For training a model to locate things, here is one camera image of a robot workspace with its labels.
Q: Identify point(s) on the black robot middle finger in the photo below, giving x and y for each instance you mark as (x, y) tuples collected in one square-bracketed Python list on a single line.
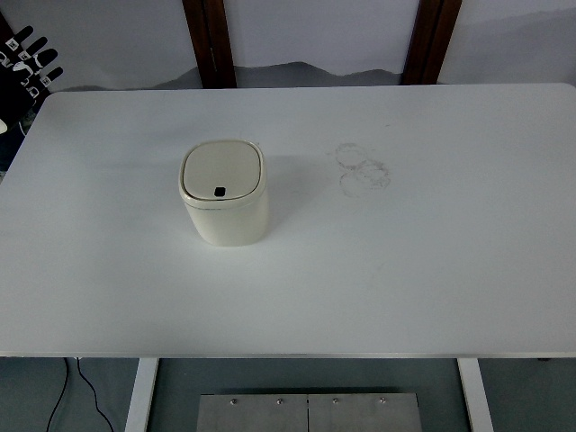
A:
[(33, 48)]

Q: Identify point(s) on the cream desktop trash can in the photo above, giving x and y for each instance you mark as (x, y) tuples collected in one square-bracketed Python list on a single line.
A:
[(223, 184)]

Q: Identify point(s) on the white table leg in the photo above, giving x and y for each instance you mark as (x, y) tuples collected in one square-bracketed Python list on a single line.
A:
[(475, 396), (142, 395)]

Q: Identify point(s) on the right brown wooden post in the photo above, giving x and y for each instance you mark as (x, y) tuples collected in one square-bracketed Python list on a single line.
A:
[(431, 34)]

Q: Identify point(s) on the left brown wooden post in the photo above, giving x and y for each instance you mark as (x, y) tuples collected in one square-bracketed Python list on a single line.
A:
[(209, 34)]

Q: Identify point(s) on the grey metal base plate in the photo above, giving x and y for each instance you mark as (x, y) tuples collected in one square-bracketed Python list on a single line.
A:
[(310, 412)]

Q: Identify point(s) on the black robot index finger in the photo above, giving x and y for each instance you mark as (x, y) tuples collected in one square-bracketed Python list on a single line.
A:
[(15, 42)]

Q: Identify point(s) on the left white table leg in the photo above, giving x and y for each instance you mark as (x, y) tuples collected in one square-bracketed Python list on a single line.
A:
[(142, 395)]

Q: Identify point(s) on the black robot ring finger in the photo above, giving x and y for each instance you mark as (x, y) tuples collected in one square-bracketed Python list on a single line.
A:
[(39, 61)]

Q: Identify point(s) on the brown wooden post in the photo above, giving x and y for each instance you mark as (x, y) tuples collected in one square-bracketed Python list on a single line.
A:
[(431, 34), (209, 34)]

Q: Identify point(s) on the right white table leg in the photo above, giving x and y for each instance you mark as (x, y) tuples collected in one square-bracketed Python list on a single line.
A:
[(475, 396)]

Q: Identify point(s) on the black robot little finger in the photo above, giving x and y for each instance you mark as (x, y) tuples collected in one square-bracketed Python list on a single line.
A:
[(44, 81)]

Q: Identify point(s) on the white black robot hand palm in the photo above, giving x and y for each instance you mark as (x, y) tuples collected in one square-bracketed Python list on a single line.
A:
[(15, 76)]

